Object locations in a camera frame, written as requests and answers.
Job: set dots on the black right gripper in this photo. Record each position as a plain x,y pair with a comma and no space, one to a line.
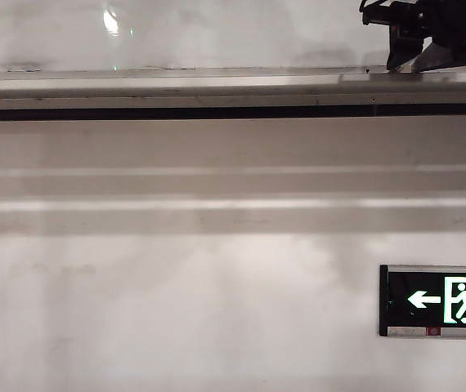
453,24

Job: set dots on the white whiteboard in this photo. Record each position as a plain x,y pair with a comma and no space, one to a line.
233,41

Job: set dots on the aluminium whiteboard tray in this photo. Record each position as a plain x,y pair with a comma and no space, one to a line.
176,87

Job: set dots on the green illuminated exit sign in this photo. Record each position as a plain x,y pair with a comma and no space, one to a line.
421,300

